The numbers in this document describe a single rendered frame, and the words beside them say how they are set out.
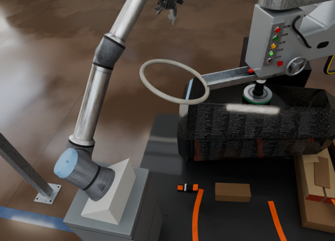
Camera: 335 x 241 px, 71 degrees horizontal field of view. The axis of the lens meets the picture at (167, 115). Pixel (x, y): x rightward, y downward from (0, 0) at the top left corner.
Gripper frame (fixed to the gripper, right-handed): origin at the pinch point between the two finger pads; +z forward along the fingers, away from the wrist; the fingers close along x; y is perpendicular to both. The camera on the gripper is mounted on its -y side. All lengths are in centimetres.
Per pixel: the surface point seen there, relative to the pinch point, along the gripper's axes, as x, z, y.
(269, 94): 66, 30, -67
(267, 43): 55, -11, -31
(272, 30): 54, -19, -29
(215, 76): 35, 26, -30
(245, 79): 52, 19, -39
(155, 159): 16, 145, -29
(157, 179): 36, 146, -15
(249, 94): 55, 36, -57
